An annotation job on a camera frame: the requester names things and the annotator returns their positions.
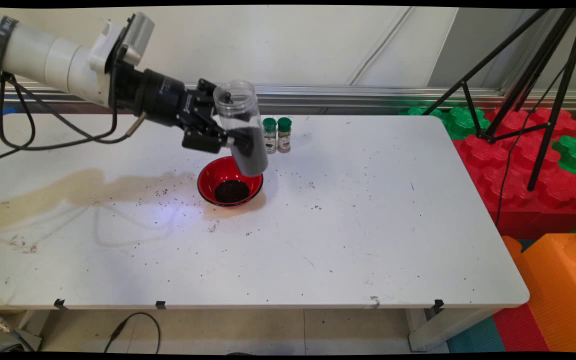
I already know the red floor mat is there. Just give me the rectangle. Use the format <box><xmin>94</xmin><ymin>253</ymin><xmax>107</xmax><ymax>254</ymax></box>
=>
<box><xmin>492</xmin><ymin>302</ymin><xmax>551</xmax><ymax>353</ymax></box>

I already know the cable with metal connectors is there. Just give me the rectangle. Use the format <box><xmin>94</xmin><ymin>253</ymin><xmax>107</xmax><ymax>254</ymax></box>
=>
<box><xmin>0</xmin><ymin>310</ymin><xmax>34</xmax><ymax>352</ymax></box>

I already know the clear jar with black grains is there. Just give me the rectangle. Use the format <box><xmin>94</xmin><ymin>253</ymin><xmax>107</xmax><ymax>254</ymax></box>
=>
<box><xmin>213</xmin><ymin>80</ymin><xmax>269</xmax><ymax>177</ymax></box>

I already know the black floor cable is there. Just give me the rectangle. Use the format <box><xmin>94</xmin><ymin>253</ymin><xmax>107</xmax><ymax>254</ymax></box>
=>
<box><xmin>104</xmin><ymin>312</ymin><xmax>161</xmax><ymax>354</ymax></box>

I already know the black grain pile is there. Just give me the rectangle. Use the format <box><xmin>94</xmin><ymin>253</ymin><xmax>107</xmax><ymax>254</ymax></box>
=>
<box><xmin>214</xmin><ymin>180</ymin><xmax>250</xmax><ymax>204</ymax></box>

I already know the teal floor mat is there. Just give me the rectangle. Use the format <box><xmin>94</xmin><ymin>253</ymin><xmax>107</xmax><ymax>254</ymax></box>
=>
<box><xmin>447</xmin><ymin>316</ymin><xmax>506</xmax><ymax>353</ymax></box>

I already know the white table leg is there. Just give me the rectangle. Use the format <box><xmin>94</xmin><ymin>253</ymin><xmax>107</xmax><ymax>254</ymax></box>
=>
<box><xmin>0</xmin><ymin>309</ymin><xmax>51</xmax><ymax>352</ymax></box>
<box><xmin>408</xmin><ymin>307</ymin><xmax>499</xmax><ymax>352</ymax></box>

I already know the red bowl with black rim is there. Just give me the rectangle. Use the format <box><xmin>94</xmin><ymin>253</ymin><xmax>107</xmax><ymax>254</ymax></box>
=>
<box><xmin>197</xmin><ymin>156</ymin><xmax>265</xmax><ymax>207</ymax></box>

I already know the orange foam block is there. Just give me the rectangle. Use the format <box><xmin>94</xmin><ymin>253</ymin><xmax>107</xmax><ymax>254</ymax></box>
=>
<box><xmin>502</xmin><ymin>231</ymin><xmax>576</xmax><ymax>353</ymax></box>

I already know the green capped spice bottle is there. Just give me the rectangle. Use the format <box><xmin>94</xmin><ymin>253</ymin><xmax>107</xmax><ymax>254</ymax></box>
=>
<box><xmin>262</xmin><ymin>118</ymin><xmax>278</xmax><ymax>155</ymax></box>
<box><xmin>277</xmin><ymin>117</ymin><xmax>293</xmax><ymax>154</ymax></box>

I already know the grey wall cable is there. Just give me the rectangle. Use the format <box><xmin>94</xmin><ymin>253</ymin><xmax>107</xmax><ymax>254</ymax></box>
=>
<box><xmin>348</xmin><ymin>6</ymin><xmax>414</xmax><ymax>86</ymax></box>

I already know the black tripod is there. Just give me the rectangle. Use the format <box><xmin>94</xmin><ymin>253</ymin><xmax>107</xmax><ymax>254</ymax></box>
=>
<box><xmin>420</xmin><ymin>7</ymin><xmax>576</xmax><ymax>192</ymax></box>

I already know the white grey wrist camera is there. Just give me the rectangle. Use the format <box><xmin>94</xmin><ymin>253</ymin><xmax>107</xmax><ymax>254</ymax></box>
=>
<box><xmin>88</xmin><ymin>12</ymin><xmax>155</xmax><ymax>76</ymax></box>

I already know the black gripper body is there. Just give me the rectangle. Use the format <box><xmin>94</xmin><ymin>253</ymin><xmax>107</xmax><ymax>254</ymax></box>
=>
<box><xmin>110</xmin><ymin>62</ymin><xmax>214</xmax><ymax>129</ymax></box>

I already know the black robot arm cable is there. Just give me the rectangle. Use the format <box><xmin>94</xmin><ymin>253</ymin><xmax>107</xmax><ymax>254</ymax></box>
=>
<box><xmin>0</xmin><ymin>72</ymin><xmax>147</xmax><ymax>165</ymax></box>

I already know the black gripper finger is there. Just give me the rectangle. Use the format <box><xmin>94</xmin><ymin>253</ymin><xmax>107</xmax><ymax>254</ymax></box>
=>
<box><xmin>182</xmin><ymin>125</ymin><xmax>237</xmax><ymax>155</ymax></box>
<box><xmin>195</xmin><ymin>78</ymin><xmax>218</xmax><ymax>99</ymax></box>

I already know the aluminium rail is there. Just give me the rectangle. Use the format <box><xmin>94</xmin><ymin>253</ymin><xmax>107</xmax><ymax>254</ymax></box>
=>
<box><xmin>0</xmin><ymin>80</ymin><xmax>576</xmax><ymax>116</ymax></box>

